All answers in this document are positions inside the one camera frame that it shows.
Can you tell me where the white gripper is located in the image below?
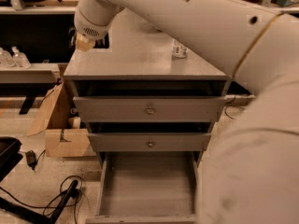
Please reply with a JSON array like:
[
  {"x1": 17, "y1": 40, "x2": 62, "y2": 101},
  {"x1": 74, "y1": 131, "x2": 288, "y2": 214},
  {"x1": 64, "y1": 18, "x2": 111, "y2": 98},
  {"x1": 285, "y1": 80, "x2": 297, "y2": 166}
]
[{"x1": 74, "y1": 0, "x2": 123, "y2": 51}]

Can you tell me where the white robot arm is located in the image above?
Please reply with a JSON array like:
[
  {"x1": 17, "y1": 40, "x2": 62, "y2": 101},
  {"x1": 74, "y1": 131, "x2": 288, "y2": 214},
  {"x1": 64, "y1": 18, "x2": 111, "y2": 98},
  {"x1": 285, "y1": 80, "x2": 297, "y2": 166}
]
[{"x1": 75, "y1": 0, "x2": 299, "y2": 224}]

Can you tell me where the grey wooden drawer cabinet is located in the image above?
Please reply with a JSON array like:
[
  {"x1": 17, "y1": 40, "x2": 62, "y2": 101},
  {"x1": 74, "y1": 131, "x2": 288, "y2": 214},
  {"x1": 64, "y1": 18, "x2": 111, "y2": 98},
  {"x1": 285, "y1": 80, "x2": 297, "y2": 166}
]
[{"x1": 64, "y1": 11, "x2": 230, "y2": 162}]

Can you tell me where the grey top drawer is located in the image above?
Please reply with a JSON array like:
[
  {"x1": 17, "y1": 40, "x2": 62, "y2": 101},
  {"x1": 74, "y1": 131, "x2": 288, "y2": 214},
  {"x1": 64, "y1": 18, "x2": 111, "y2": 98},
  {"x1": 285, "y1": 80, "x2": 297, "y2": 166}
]
[{"x1": 74, "y1": 97, "x2": 225, "y2": 122}]

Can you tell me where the grey middle drawer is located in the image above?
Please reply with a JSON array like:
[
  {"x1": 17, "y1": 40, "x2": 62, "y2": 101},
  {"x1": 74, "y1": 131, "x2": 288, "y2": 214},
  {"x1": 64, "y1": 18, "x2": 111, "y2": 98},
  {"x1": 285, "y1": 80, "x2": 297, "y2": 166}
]
[{"x1": 89, "y1": 133, "x2": 211, "y2": 152}]

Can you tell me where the grey open bottom drawer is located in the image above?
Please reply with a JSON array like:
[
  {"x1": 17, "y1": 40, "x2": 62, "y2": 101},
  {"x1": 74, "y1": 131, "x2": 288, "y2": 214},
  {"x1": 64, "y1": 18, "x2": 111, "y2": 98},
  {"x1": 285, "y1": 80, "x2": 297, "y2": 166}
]
[{"x1": 85, "y1": 152, "x2": 197, "y2": 224}]

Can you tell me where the clear sanitizer pump bottle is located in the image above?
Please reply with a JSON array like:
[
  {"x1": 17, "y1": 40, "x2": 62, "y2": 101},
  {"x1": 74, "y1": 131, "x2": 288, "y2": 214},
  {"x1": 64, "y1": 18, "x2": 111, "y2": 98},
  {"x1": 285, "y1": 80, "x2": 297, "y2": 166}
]
[{"x1": 12, "y1": 47, "x2": 31, "y2": 69}]

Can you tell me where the open cardboard box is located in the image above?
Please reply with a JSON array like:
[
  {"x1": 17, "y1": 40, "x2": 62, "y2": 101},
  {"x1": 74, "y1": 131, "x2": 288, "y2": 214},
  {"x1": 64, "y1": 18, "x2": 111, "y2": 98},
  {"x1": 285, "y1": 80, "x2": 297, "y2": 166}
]
[{"x1": 26, "y1": 83, "x2": 95, "y2": 158}]

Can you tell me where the clear plastic water bottle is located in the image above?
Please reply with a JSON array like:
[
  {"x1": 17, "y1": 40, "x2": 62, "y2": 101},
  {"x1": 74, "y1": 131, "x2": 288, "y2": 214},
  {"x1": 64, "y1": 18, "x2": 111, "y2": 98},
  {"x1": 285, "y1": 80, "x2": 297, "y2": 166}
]
[{"x1": 172, "y1": 39, "x2": 188, "y2": 59}]

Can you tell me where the black power adapter left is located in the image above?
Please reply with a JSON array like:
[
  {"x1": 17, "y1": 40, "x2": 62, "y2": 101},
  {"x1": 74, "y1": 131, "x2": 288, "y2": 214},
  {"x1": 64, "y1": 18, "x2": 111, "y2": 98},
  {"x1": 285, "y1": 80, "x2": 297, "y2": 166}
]
[{"x1": 25, "y1": 150, "x2": 37, "y2": 169}]

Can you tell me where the black bin left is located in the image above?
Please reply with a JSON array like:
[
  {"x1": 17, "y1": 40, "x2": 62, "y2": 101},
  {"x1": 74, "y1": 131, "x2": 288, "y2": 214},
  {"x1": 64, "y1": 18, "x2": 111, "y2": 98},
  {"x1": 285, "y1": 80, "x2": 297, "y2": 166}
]
[{"x1": 0, "y1": 136, "x2": 22, "y2": 182}]

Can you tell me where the black stand base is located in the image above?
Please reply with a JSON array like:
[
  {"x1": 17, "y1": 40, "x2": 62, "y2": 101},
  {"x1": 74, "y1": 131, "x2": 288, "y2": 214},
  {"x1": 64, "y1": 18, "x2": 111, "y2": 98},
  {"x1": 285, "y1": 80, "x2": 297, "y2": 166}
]
[{"x1": 0, "y1": 179, "x2": 79, "y2": 224}]

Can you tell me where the black cable on floor left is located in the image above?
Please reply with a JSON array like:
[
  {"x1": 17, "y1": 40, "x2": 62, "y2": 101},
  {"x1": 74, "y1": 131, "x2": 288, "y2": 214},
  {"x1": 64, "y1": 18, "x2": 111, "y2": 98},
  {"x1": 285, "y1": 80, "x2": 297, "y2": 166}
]
[{"x1": 0, "y1": 175, "x2": 85, "y2": 224}]

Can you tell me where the black cable on floor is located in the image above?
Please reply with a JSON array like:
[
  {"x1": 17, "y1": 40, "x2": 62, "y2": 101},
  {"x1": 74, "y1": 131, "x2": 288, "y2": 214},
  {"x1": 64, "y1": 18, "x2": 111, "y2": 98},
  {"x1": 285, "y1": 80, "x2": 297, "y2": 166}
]
[
  {"x1": 223, "y1": 95, "x2": 246, "y2": 120},
  {"x1": 0, "y1": 175, "x2": 85, "y2": 224}
]

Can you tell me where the black cable on floor right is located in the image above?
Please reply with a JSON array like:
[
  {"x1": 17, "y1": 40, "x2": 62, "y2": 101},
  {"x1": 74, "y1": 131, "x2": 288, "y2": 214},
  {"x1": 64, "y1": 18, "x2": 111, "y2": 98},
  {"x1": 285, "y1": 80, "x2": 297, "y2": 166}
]
[{"x1": 223, "y1": 95, "x2": 246, "y2": 120}]

